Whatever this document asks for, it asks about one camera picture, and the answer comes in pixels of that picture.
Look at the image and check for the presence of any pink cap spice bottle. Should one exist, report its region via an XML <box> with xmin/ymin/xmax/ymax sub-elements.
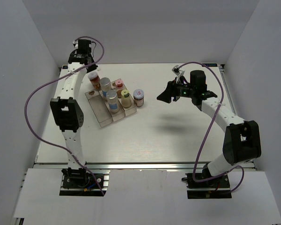
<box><xmin>115</xmin><ymin>79</ymin><xmax>126</xmax><ymax>98</ymax></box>

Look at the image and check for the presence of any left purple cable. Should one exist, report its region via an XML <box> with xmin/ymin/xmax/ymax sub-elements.
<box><xmin>24</xmin><ymin>36</ymin><xmax>107</xmax><ymax>196</ymax></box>

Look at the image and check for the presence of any blue sticker right corner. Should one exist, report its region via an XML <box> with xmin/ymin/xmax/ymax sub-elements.
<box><xmin>201</xmin><ymin>63</ymin><xmax>218</xmax><ymax>68</ymax></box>

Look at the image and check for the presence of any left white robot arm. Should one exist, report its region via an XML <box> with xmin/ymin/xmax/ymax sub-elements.
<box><xmin>50</xmin><ymin>39</ymin><xmax>96</xmax><ymax>170</ymax></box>

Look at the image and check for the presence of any left clear organizer tray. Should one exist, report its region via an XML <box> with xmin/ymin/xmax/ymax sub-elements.
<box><xmin>85</xmin><ymin>89</ymin><xmax>113</xmax><ymax>128</ymax></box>

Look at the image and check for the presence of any aluminium front rail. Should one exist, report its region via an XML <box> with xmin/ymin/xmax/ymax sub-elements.
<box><xmin>35</xmin><ymin>161</ymin><xmax>256</xmax><ymax>171</ymax></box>

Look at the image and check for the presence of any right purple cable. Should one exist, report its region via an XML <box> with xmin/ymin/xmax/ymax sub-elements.
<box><xmin>180</xmin><ymin>61</ymin><xmax>244</xmax><ymax>194</ymax></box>

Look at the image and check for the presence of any purple cable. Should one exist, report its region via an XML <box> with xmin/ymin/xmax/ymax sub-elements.
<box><xmin>24</xmin><ymin>36</ymin><xmax>107</xmax><ymax>196</ymax></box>
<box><xmin>180</xmin><ymin>61</ymin><xmax>244</xmax><ymax>194</ymax></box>

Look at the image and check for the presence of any silver lid jar blue label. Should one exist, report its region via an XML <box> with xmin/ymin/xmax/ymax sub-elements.
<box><xmin>106</xmin><ymin>90</ymin><xmax>119</xmax><ymax>113</ymax></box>

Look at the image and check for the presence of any right clear organizer tray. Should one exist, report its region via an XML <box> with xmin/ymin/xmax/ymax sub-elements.
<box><xmin>111</xmin><ymin>80</ymin><xmax>137</xmax><ymax>116</ymax></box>

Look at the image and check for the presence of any white lid jar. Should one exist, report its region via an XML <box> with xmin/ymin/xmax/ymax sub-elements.
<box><xmin>88</xmin><ymin>71</ymin><xmax>101</xmax><ymax>90</ymax></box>
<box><xmin>133</xmin><ymin>89</ymin><xmax>144</xmax><ymax>107</ymax></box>

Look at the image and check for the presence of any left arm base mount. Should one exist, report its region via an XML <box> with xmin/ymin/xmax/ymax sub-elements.
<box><xmin>59</xmin><ymin>168</ymin><xmax>108</xmax><ymax>197</ymax></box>

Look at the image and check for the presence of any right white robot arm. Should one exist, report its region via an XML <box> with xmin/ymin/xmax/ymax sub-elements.
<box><xmin>157</xmin><ymin>67</ymin><xmax>261</xmax><ymax>187</ymax></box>

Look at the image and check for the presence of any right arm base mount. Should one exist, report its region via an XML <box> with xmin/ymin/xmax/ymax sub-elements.
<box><xmin>181</xmin><ymin>173</ymin><xmax>232</xmax><ymax>199</ymax></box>

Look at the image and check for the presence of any yellow cap white bottle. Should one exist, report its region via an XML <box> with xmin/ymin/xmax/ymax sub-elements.
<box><xmin>121</xmin><ymin>89</ymin><xmax>132</xmax><ymax>108</ymax></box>

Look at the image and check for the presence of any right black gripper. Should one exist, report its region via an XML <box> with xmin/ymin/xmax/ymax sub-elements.
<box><xmin>157</xmin><ymin>77</ymin><xmax>195</xmax><ymax>104</ymax></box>

